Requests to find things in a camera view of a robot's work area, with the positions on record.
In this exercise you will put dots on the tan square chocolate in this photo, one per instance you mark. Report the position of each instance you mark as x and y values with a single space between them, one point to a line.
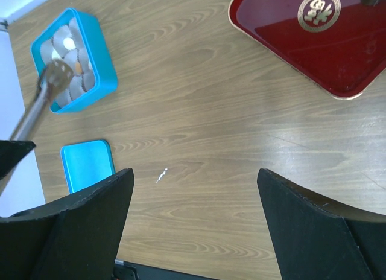
77 67

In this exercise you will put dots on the metal tongs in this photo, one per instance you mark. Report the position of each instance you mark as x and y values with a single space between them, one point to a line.
54 79

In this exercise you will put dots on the blue tin box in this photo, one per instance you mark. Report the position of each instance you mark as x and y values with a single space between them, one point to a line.
99 78

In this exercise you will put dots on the beige oval chocolate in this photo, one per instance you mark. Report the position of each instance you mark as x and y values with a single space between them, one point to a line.
68 43

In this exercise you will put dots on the blue tin lid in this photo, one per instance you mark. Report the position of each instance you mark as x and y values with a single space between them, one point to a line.
86 163

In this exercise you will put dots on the red lacquer tray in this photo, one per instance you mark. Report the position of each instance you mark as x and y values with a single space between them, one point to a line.
338 44

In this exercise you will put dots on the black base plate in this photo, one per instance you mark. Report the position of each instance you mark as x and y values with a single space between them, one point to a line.
128 270

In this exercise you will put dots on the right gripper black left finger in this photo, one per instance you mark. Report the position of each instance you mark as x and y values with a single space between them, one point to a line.
74 237

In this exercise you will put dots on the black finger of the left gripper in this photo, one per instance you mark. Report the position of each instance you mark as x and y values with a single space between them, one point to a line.
11 153

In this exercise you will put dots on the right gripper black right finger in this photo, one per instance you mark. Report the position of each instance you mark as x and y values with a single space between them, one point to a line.
316 237

